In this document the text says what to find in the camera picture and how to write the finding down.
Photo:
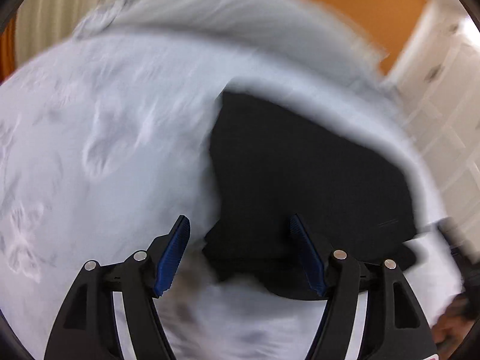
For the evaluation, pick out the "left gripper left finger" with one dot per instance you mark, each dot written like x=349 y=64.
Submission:
x=85 y=326

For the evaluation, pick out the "light grey duvet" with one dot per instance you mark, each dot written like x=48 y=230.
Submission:
x=306 y=32

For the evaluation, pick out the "white wardrobe with handles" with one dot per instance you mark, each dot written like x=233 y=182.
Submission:
x=436 y=75

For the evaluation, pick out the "black pants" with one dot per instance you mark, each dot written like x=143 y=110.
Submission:
x=275 y=169

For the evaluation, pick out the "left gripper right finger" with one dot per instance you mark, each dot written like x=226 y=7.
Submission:
x=371 y=311

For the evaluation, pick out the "white floral bed sheet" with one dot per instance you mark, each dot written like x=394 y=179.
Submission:
x=104 y=143

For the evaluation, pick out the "beige and orange curtains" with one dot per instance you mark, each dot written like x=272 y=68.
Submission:
x=36 y=26

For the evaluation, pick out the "person's hand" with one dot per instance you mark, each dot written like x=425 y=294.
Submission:
x=452 y=326

